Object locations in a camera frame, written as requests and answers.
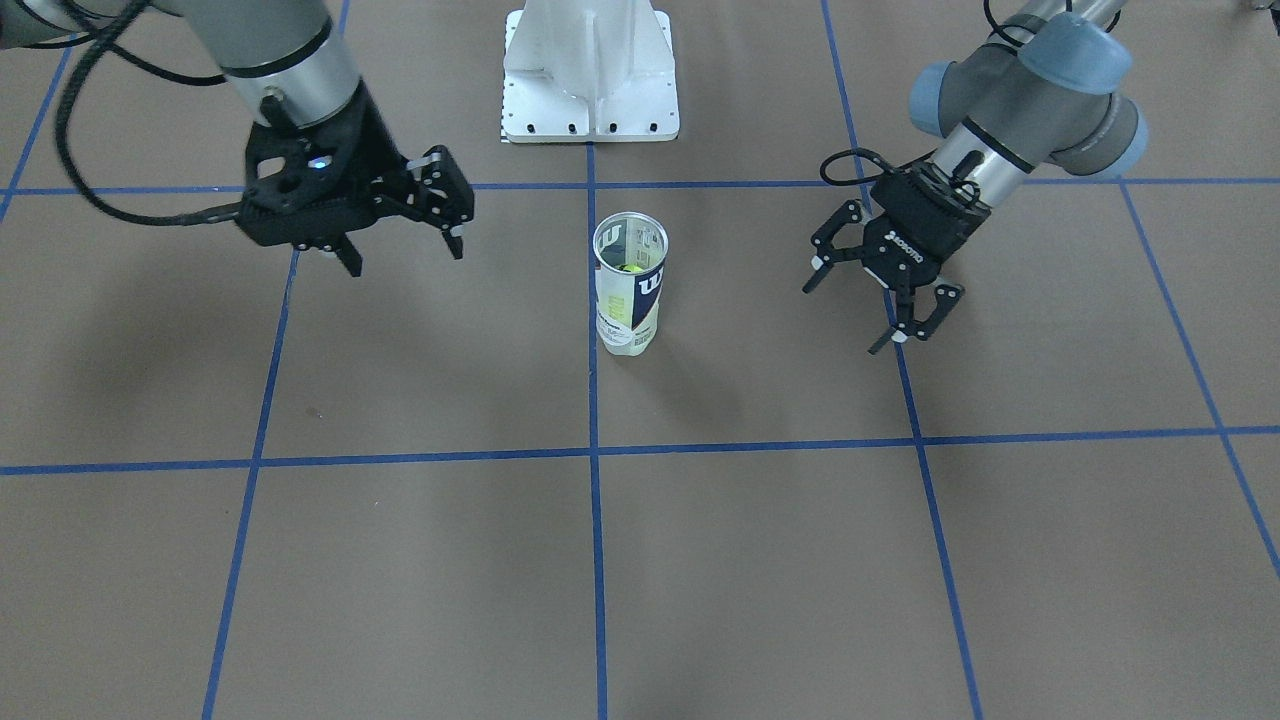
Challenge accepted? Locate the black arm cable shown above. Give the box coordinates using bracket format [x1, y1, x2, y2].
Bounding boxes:
[820, 149, 901, 187]
[54, 0, 251, 227]

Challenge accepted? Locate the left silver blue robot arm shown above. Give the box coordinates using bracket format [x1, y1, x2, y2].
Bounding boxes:
[804, 1, 1149, 354]

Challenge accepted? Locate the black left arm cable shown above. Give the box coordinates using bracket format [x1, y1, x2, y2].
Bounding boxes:
[820, 149, 901, 187]

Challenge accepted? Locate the white blue tennis ball can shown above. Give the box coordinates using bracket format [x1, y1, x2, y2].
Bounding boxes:
[591, 211, 669, 356]

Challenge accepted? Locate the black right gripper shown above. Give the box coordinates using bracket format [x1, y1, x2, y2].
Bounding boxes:
[234, 85, 475, 278]

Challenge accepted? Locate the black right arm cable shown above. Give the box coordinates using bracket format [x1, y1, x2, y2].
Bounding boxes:
[54, 0, 251, 227]

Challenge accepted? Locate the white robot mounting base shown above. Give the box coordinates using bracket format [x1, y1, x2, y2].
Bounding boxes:
[500, 1, 681, 143]

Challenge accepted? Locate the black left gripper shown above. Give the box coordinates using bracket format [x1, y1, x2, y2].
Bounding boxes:
[803, 165, 991, 355]

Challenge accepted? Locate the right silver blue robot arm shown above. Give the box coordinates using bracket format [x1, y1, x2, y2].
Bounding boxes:
[3, 1, 475, 277]

